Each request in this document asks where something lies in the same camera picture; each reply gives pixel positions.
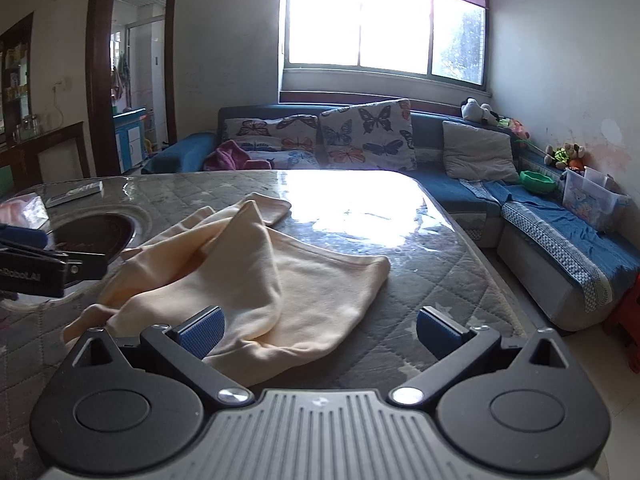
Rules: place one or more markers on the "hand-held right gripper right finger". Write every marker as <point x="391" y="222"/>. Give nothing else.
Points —
<point x="435" y="332"/>

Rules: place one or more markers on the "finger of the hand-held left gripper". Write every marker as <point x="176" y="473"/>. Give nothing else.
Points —
<point x="87" y="266"/>
<point x="22" y="236"/>

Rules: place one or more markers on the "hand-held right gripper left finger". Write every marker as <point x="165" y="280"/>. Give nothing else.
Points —
<point x="202" y="332"/>

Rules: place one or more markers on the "cream long-sleeve garment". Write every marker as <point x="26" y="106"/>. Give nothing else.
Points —
<point x="250" y="270"/>

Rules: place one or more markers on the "pink tissue pack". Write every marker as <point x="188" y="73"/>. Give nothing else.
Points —
<point x="22" y="209"/>

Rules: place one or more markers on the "round black built-in cooktop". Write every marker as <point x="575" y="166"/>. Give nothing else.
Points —
<point x="95" y="240"/>

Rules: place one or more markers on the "grey flat box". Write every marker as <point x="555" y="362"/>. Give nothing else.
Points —
<point x="75" y="193"/>

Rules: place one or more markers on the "dark wooden cabinet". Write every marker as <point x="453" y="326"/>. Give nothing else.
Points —
<point x="55" y="155"/>

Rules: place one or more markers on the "clear glass jars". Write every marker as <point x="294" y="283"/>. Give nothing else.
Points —
<point x="27" y="126"/>

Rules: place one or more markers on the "blue small cabinet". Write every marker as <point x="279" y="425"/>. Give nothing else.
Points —
<point x="129" y="140"/>

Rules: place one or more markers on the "blue corner sofa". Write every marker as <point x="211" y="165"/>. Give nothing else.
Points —
<point x="440" y="195"/>

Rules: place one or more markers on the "blue patterned sofa cover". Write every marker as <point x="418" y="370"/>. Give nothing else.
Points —
<point x="560" y="225"/>

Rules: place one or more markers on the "magenta cloth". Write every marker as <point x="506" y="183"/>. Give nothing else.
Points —
<point x="230" y="157"/>

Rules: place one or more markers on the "green bowl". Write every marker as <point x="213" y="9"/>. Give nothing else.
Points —
<point x="537" y="182"/>

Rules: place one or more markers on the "hanging towel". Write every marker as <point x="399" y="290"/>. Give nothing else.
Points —
<point x="119" y="80"/>

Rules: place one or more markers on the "grey plain pillow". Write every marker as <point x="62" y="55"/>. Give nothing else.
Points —
<point x="475" y="152"/>

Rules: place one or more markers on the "red plastic stool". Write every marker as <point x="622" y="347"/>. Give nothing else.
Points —
<point x="625" y="325"/>

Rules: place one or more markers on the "clear plastic storage box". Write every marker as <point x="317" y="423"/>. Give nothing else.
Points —
<point x="590" y="205"/>

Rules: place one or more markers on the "square butterfly print pillow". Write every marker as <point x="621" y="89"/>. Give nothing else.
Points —
<point x="367" y="135"/>

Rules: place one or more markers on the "green plush toy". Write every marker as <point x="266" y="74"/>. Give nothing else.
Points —
<point x="557" y="156"/>

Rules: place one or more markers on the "pink and green toy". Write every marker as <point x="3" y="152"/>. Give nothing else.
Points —
<point x="515" y="127"/>

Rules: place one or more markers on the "white plush toy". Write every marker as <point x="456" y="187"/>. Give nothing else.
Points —
<point x="475" y="110"/>

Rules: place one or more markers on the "brown plush toy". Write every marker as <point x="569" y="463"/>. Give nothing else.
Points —
<point x="576" y="155"/>

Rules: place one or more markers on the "large window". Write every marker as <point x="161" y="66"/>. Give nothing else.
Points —
<point x="350" y="15"/>

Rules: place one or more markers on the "dark wooden door frame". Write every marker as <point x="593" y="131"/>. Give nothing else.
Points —
<point x="95" y="85"/>

